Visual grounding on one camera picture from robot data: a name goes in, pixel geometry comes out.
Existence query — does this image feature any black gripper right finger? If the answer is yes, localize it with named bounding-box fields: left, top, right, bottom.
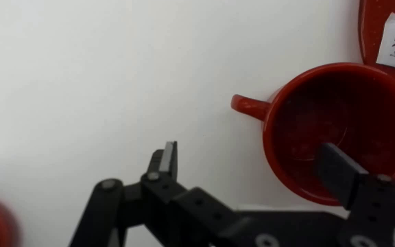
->
left=317, top=142, right=395, bottom=247

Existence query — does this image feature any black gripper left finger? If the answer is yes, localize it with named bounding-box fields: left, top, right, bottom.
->
left=141, top=141, right=235, bottom=233

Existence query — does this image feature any red cup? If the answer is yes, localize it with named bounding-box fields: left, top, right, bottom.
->
left=231, top=62, right=395, bottom=205

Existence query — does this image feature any red plate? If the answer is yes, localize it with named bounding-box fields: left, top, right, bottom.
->
left=358, top=0, right=395, bottom=78

